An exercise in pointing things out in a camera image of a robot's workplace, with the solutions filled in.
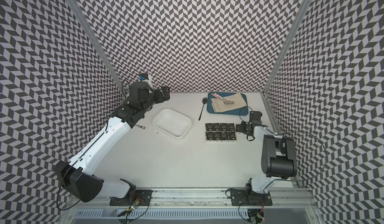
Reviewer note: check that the blue tray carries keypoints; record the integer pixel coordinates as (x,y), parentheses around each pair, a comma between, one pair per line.
(241,112)

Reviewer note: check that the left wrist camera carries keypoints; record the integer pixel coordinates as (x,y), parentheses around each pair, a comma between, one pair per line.
(145,77)

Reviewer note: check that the white plastic storage box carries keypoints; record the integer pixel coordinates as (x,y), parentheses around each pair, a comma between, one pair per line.
(172,123)

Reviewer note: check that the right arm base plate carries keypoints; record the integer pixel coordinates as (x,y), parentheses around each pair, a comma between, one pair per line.
(251,197)

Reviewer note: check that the aluminium front rail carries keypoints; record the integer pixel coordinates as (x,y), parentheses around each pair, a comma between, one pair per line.
(218,198)

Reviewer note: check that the black spoon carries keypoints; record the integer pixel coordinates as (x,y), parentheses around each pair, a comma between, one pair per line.
(204,101)

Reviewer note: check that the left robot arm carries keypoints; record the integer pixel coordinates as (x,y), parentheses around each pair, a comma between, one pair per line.
(77,174)

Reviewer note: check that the beige folded cloth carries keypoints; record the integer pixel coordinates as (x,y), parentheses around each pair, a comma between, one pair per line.
(223,104)

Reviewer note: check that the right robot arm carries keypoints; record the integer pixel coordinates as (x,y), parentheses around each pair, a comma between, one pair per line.
(278,156)

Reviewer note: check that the red handled utensil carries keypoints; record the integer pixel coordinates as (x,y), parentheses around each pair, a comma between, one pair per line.
(222,99)

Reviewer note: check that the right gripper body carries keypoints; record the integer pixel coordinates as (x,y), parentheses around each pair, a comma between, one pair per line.
(244,127)

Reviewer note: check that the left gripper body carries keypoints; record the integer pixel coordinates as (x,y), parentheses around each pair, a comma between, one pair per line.
(154,98)

